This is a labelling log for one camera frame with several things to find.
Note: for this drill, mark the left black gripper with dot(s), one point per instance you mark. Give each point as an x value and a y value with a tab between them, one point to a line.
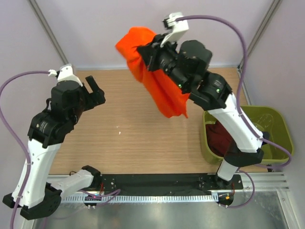
94	97

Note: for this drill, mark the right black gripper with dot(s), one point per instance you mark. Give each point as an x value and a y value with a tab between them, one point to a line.
151	56

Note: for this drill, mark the orange t shirt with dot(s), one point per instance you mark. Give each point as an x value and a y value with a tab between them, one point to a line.
166	95

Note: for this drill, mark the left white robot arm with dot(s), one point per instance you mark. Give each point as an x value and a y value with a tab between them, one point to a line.
35	197

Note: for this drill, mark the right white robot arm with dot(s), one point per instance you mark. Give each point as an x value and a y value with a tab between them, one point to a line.
188	70

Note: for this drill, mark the maroon t shirt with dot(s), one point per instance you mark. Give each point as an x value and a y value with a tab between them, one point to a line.
218	138

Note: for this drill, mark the olive green plastic basket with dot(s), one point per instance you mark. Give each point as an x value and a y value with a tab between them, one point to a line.
266	119

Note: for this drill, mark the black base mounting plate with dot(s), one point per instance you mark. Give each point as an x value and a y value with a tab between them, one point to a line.
167	184

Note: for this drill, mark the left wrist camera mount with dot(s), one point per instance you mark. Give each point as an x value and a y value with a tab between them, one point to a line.
65	73

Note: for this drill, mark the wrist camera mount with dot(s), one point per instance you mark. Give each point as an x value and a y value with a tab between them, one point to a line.
65	73
176	28

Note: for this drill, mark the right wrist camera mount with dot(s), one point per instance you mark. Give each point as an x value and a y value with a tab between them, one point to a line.
176	28

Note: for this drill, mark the left aluminium corner post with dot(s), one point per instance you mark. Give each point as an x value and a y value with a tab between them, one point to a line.
46	27

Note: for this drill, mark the aluminium corner post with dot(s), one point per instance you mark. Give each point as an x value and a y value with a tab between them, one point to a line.
46	27
275	4

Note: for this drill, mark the right aluminium corner post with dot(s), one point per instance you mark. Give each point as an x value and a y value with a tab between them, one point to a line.
275	4

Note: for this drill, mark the slotted cable duct rail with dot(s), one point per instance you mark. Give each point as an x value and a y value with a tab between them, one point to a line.
82	198

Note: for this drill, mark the aluminium frame rail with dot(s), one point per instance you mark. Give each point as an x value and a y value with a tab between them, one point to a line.
264	181

